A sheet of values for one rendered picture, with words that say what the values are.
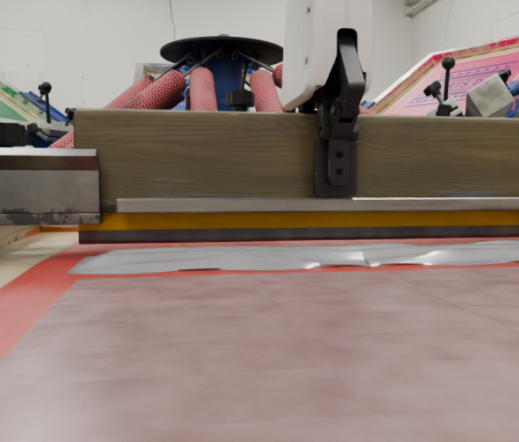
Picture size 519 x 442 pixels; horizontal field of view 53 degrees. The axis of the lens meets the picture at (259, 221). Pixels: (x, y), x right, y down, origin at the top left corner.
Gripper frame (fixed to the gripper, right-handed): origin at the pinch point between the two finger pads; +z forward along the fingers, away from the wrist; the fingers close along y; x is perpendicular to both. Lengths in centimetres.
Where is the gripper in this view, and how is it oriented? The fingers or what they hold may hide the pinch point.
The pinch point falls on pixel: (324, 171)
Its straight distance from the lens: 42.4
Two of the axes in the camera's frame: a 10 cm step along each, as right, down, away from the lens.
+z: 0.0, 10.0, 0.8
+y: 1.6, 0.8, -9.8
